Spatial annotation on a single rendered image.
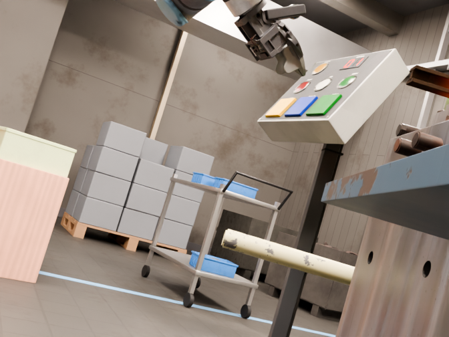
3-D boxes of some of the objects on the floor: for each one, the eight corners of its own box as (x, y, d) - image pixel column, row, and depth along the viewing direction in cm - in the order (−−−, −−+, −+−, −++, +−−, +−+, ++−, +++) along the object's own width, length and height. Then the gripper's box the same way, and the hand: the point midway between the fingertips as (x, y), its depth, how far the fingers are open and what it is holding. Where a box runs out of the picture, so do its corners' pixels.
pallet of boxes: (73, 236, 550) (110, 120, 559) (60, 224, 625) (93, 122, 634) (183, 263, 603) (215, 157, 612) (159, 249, 678) (188, 154, 687)
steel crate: (306, 294, 668) (322, 239, 673) (232, 275, 625) (250, 216, 630) (272, 278, 745) (286, 228, 750) (204, 261, 702) (220, 208, 707)
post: (228, 485, 142) (341, 94, 150) (227, 477, 146) (337, 97, 154) (242, 489, 142) (354, 98, 151) (241, 481, 146) (350, 101, 155)
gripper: (227, 23, 129) (276, 93, 137) (246, 17, 121) (297, 91, 128) (251, 2, 132) (298, 71, 139) (271, -6, 124) (320, 68, 131)
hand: (303, 69), depth 134 cm, fingers closed
